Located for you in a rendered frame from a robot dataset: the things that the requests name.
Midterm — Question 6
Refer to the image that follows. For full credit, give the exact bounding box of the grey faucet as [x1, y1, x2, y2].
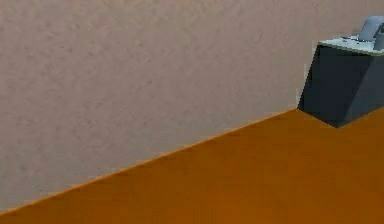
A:
[357, 15, 384, 50]

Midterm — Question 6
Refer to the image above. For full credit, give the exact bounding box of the dark grey sink cabinet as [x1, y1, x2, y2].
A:
[296, 35, 384, 129]

